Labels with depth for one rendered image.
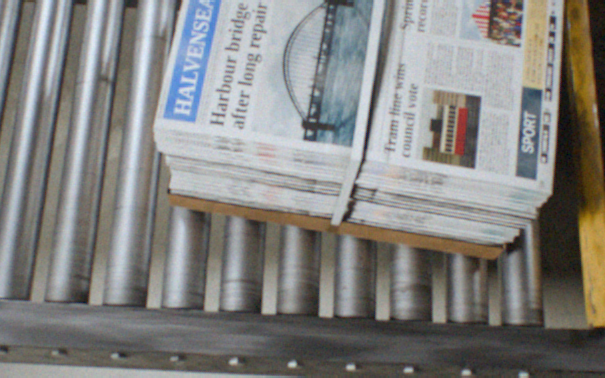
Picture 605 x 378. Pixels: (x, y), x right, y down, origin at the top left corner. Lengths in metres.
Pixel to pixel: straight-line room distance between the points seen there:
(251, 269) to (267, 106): 0.25
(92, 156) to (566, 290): 1.17
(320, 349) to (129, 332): 0.21
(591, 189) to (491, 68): 0.28
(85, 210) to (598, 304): 0.59
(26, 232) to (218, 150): 0.30
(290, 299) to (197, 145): 0.24
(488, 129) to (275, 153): 0.20
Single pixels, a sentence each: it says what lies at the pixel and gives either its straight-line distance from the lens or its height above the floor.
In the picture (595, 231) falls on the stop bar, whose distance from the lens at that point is 1.09.
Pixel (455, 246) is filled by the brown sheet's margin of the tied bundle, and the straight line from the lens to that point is 1.02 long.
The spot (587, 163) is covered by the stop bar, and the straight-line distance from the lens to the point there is 1.12.
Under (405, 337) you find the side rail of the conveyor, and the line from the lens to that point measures 1.02.
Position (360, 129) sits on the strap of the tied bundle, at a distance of 0.83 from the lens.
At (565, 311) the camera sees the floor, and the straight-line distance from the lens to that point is 1.95.
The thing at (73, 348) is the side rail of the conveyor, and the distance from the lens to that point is 1.02.
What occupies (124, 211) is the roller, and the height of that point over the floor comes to 0.80.
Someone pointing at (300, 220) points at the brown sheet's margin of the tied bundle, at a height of 0.83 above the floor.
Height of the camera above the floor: 1.78
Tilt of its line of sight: 68 degrees down
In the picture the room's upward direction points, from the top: 11 degrees clockwise
